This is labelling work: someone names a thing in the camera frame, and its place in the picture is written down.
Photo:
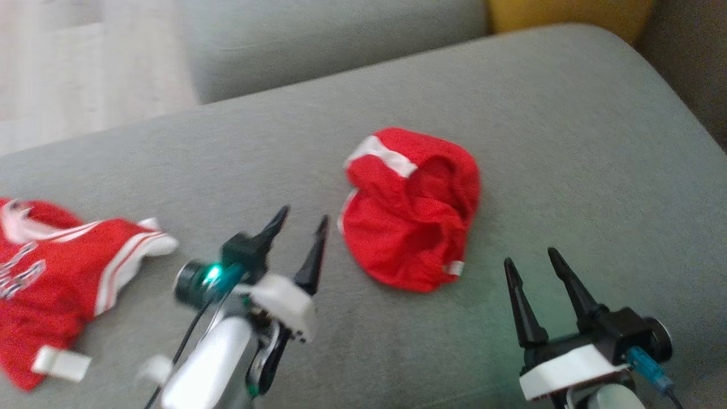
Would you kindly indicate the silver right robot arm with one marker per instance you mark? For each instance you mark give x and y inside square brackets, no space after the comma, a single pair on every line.
[613,397]

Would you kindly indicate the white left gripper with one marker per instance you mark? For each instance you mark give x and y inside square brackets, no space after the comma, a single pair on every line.
[287,304]

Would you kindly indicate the yellow pillow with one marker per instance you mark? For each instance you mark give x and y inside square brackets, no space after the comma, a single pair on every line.
[568,14]

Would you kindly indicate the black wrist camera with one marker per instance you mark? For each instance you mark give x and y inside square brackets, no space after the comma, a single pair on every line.
[244,255]
[625,332]

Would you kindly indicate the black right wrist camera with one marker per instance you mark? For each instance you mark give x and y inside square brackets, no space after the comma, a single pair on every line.
[625,332]

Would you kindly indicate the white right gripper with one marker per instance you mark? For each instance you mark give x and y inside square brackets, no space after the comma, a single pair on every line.
[568,369]

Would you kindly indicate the red shorts white waistband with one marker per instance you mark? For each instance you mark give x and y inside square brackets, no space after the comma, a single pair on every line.
[409,227]

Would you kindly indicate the grey fabric sofa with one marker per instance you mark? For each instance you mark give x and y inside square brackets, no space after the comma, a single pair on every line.
[511,113]

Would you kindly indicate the grey sofa cushion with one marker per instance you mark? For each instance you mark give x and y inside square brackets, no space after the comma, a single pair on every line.
[312,45]

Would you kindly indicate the red white-striped jersey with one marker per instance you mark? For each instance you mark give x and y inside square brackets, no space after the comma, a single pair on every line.
[57,284]

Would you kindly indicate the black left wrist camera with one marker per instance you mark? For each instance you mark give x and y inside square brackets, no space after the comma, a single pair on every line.
[244,255]

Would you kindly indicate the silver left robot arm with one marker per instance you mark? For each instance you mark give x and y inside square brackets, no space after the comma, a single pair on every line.
[210,363]

